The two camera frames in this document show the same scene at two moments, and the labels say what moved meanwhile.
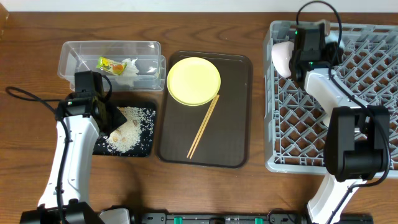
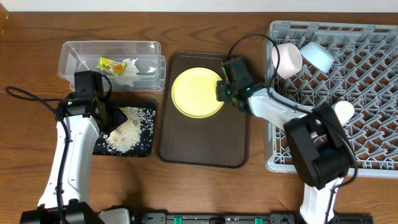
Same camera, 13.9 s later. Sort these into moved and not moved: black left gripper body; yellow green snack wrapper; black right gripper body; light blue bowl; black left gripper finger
Moved: light blue bowl; black right gripper body
Not moved: black left gripper body; yellow green snack wrapper; black left gripper finger
